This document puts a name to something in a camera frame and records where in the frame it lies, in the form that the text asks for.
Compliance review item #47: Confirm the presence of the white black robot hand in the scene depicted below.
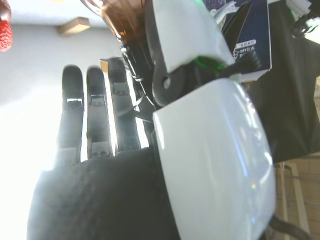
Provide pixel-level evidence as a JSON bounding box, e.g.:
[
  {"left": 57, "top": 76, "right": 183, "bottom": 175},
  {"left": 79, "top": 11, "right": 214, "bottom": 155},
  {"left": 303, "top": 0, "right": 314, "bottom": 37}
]
[{"left": 26, "top": 0, "right": 278, "bottom": 240}]

